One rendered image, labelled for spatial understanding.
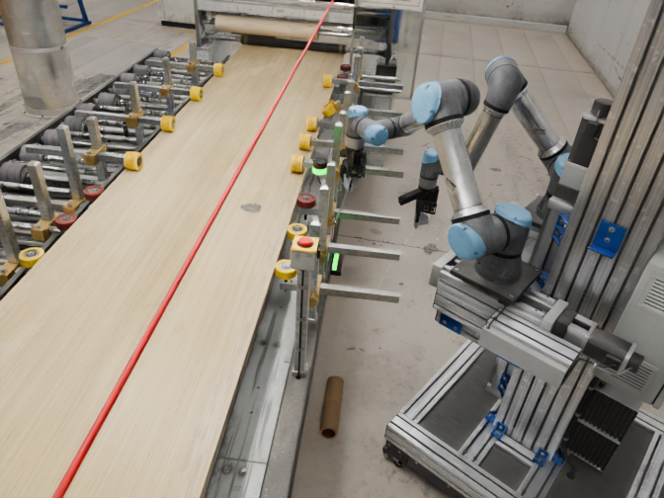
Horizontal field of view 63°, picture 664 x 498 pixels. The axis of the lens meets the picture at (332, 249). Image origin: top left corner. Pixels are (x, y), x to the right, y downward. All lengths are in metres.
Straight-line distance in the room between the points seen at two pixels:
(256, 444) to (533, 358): 0.87
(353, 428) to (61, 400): 1.39
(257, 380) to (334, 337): 1.11
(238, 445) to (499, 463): 1.08
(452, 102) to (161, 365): 1.12
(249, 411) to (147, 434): 0.46
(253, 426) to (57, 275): 0.83
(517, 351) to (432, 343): 1.35
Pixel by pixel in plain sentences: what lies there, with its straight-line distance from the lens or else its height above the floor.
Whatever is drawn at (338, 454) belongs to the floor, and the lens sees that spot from 2.52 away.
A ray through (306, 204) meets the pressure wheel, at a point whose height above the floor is 0.90.
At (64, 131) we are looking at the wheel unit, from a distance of 2.46.
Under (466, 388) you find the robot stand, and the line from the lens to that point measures 2.58.
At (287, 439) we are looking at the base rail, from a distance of 1.69.
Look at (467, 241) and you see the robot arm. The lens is 1.61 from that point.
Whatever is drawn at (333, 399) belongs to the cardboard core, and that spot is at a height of 0.08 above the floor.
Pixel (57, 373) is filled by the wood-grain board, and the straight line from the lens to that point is 1.69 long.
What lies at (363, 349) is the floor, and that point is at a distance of 2.93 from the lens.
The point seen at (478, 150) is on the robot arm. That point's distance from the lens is 2.06.
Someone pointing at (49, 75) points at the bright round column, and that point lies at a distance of 5.78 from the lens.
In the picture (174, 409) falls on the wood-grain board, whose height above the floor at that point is 0.90.
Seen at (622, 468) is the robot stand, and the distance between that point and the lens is 2.58.
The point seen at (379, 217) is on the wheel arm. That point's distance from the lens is 2.36.
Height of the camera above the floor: 2.07
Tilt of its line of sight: 35 degrees down
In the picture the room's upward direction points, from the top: 5 degrees clockwise
